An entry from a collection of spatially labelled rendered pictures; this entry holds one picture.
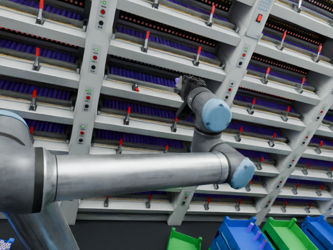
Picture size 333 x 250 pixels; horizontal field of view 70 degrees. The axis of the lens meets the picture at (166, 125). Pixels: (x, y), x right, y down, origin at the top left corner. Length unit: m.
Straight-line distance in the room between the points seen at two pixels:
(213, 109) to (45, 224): 0.53
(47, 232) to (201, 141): 0.49
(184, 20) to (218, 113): 0.57
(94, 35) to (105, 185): 0.75
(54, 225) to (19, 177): 0.30
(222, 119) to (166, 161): 0.26
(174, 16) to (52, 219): 0.90
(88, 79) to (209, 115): 0.64
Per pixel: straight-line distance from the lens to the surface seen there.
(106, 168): 0.48
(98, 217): 1.67
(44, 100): 1.28
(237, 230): 1.49
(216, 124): 0.72
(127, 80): 1.20
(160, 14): 1.14
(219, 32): 1.24
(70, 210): 1.56
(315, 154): 2.02
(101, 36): 1.11
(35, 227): 0.69
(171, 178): 0.55
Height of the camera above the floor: 1.22
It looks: 22 degrees down
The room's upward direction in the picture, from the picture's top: 18 degrees clockwise
